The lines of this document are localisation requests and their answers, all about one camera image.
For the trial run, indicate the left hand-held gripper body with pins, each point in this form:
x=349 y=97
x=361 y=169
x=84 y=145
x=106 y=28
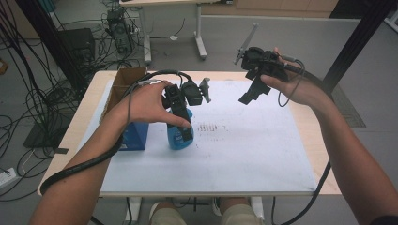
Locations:
x=187 y=92

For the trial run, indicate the grey floor mat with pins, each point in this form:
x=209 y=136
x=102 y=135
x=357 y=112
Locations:
x=349 y=109

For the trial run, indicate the black equipment case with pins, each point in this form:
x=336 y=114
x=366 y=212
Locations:
x=78 y=43

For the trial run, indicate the white desk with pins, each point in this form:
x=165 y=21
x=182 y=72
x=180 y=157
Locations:
x=199 y=34

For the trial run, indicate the black floor mat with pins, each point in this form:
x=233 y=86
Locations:
x=40 y=137

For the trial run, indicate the white table leg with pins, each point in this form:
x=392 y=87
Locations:
x=134 y=208
x=257 y=207

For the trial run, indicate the blue cardboard box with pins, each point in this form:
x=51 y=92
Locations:
x=134 y=134

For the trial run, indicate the person's left hand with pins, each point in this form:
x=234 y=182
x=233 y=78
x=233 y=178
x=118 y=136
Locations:
x=147 y=103

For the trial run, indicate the person's right hand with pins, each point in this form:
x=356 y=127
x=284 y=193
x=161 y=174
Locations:
x=297 y=86

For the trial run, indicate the white power strip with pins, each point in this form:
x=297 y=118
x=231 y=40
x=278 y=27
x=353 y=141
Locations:
x=6 y=178

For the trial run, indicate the black tape strip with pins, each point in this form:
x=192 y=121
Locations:
x=61 y=150

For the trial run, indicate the black metal post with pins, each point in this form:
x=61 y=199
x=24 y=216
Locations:
x=359 y=40
x=47 y=39

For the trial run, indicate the person's leg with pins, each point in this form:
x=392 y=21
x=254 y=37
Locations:
x=167 y=216
x=241 y=214

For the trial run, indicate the black computer tower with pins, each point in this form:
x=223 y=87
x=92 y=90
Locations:
x=120 y=31

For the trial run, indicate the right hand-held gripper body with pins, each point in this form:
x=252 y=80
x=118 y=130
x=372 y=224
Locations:
x=263 y=64

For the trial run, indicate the person's left leg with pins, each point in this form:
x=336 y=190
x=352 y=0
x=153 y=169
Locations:
x=167 y=216

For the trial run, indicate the person's right leg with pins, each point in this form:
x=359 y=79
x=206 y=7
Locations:
x=241 y=214

